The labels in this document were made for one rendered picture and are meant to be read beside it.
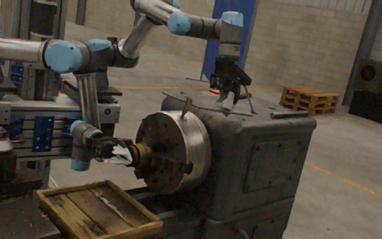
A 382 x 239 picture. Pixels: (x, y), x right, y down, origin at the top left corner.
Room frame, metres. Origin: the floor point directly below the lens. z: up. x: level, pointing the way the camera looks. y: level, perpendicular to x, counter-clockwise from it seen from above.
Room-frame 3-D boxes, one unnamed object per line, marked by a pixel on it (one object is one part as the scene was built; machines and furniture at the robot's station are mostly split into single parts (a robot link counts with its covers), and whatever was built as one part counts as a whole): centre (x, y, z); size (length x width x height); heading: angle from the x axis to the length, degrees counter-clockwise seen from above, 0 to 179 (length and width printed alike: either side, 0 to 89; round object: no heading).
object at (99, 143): (1.40, 0.30, 1.08); 0.12 x 0.09 x 0.08; 45
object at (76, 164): (1.54, 0.40, 0.98); 0.11 x 0.08 x 0.11; 174
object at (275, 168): (1.79, -0.21, 1.06); 0.59 x 0.48 x 0.39; 135
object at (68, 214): (1.29, 0.26, 0.89); 0.36 x 0.30 x 0.04; 45
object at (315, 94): (9.28, -2.57, 0.22); 1.25 x 0.86 x 0.44; 140
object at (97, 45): (2.02, 0.51, 1.33); 0.13 x 0.12 x 0.14; 128
